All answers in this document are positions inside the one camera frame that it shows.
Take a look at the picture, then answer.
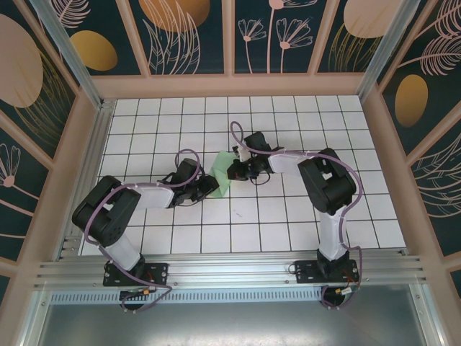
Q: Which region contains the light green cloth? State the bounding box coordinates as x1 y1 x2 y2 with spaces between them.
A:
208 150 236 199

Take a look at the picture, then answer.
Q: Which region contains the grey sheet metal panel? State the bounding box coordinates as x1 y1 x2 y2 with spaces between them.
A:
17 283 449 346

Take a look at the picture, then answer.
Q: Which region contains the left base yellow power connector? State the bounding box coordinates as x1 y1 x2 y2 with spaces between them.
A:
120 287 159 300

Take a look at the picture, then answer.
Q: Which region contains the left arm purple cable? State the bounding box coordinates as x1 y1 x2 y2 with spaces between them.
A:
85 148 202 315

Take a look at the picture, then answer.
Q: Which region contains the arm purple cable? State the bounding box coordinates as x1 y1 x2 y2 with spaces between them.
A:
85 148 202 315
230 121 364 311

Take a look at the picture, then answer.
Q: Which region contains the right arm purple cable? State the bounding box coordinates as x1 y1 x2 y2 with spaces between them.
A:
230 121 364 311

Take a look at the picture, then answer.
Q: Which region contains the long aluminium mounting rail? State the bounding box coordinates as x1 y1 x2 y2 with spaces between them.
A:
34 252 429 289

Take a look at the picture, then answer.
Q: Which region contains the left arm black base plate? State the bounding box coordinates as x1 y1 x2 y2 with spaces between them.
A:
103 262 170 288

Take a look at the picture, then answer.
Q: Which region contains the aluminium side rail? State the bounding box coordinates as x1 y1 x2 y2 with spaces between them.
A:
54 99 117 261

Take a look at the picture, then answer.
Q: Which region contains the slotted metal cable tray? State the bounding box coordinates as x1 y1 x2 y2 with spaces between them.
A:
50 287 325 304

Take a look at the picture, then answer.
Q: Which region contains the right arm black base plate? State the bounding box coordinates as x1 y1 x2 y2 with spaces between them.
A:
294 259 361 285

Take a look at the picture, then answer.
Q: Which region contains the aluminium corner post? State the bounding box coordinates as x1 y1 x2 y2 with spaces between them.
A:
357 0 433 105
28 0 105 111

